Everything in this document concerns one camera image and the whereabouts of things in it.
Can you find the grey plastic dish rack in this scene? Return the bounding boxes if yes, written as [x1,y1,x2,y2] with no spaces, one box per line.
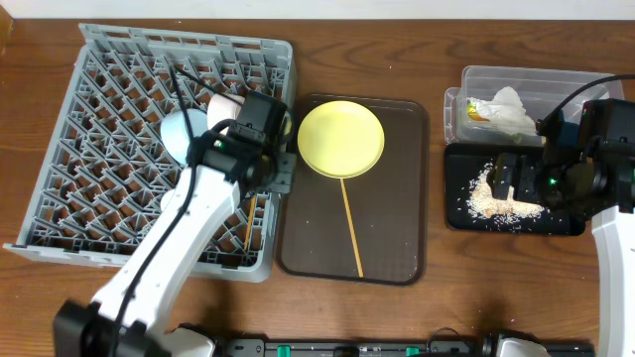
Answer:
[8,24,297,267]

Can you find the pile of rice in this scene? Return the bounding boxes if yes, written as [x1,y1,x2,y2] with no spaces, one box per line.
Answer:
[466,163,551,230]

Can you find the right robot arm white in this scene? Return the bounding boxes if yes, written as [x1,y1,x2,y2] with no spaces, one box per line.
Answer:
[487,98,634,356]

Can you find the clear plastic waste bin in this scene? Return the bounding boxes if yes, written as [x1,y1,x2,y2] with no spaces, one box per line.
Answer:
[444,65,604,147]

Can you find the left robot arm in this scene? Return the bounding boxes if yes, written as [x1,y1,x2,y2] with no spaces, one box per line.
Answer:
[53,92,295,356]

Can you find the yellow round plate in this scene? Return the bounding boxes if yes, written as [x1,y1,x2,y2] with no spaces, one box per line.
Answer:
[297,100,385,179]

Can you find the dark brown serving tray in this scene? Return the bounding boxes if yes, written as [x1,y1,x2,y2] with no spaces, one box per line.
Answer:
[276,98,430,286]

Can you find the white paper waste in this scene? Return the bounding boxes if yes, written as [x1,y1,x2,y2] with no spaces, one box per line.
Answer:
[467,86,536,136]

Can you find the light blue bowl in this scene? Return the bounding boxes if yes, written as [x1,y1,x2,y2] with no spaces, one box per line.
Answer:
[160,109,207,166]

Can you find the black rectangular tray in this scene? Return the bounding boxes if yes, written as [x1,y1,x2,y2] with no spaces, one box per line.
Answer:
[444,143,585,236]

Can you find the white cup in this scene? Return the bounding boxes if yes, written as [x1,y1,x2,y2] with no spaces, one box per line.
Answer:
[160,189,180,213]

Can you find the wooden chopstick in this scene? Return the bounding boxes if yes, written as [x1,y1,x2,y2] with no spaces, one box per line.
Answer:
[339,178,364,279]
[244,193,257,253]

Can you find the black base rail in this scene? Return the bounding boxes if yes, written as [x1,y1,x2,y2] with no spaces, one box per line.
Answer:
[168,324,596,357]

